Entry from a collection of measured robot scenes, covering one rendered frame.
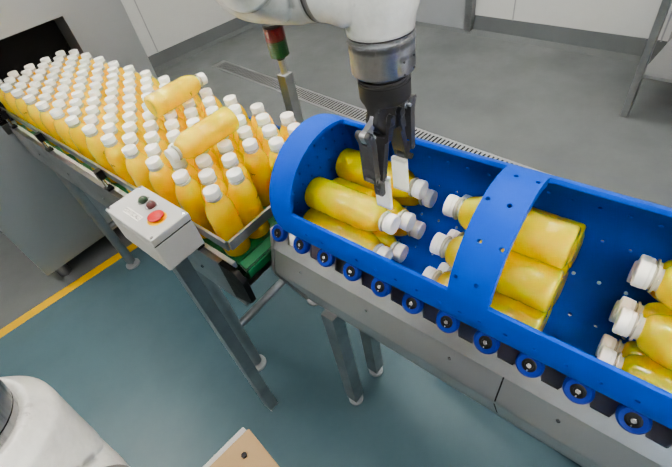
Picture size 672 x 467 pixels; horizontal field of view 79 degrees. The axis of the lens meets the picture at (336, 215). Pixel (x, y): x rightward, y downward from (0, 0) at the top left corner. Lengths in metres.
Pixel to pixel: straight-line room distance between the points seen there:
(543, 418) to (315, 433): 1.08
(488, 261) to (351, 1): 0.39
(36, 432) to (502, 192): 0.62
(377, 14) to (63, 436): 0.55
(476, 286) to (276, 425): 1.32
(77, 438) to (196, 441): 1.40
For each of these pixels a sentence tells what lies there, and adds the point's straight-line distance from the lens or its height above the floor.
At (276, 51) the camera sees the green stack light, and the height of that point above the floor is 1.18.
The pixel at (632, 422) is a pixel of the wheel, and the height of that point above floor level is 0.97.
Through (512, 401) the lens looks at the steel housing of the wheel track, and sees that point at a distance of 0.87.
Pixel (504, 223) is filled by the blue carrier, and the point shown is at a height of 1.22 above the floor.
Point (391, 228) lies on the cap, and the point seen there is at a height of 1.11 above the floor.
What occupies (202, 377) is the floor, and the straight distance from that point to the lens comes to 2.03.
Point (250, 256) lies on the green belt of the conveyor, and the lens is 1.08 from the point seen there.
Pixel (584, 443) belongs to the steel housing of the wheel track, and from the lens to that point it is 0.88.
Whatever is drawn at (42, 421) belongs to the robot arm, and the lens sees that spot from 0.52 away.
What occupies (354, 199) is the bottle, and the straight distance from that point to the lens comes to 0.79.
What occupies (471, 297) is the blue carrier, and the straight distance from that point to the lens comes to 0.66.
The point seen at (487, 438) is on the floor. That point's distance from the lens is 1.76.
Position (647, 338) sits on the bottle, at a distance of 0.69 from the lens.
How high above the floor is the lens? 1.66
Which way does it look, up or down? 43 degrees down
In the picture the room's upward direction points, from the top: 12 degrees counter-clockwise
